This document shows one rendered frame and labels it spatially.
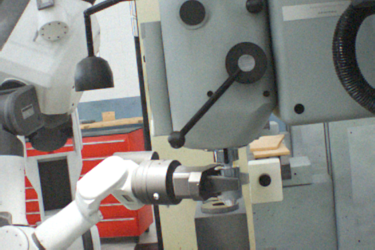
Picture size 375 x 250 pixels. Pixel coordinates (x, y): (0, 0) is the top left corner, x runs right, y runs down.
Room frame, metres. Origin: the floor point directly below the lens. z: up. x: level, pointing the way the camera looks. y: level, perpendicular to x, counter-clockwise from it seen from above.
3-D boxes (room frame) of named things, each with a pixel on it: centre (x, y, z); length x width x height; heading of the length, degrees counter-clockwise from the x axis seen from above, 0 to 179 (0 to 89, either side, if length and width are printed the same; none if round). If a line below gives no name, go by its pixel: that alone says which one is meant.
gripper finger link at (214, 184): (1.19, -0.05, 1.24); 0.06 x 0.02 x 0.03; 64
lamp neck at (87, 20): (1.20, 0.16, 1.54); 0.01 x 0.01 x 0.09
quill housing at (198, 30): (1.21, -0.07, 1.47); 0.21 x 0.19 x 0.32; 177
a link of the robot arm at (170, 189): (1.25, 0.02, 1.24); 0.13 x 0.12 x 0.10; 154
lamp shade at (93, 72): (1.20, 0.16, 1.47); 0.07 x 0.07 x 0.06
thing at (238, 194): (1.21, -0.06, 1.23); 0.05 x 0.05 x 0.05
